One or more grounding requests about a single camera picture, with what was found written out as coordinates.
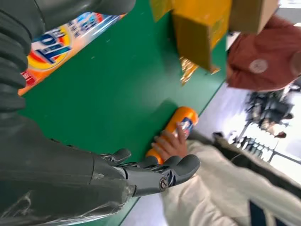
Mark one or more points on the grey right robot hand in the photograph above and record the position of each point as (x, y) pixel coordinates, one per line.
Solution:
(51, 181)

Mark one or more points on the yellow cardboard box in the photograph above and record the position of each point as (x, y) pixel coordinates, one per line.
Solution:
(200, 28)

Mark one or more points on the metal frame stand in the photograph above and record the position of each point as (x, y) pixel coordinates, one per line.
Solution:
(256, 146)

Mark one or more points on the brown cardboard box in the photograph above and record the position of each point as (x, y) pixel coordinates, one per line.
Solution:
(253, 14)

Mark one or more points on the ribbed grey right arm sleeve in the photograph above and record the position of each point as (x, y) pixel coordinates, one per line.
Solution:
(11, 62)

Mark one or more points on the gold foil wrapper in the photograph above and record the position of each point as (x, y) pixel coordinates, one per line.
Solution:
(188, 70)

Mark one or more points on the orange white detergent box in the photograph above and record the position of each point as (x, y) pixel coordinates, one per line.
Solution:
(53, 46)

